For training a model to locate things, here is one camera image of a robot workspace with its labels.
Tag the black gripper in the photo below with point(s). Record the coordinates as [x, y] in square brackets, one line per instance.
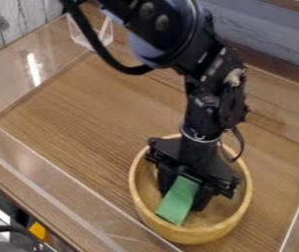
[204, 162]

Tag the green rectangular block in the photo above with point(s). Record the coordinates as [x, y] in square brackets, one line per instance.
[177, 203]

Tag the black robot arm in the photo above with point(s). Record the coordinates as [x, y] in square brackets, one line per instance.
[172, 36]

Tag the brown wooden bowl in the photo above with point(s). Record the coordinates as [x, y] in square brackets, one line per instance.
[204, 226]

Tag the clear acrylic front panel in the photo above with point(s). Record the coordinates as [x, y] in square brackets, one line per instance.
[73, 211]

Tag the yellow and black device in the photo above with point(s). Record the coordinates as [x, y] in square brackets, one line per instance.
[53, 244]

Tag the clear acrylic corner bracket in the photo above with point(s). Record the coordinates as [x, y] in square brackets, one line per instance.
[102, 26]

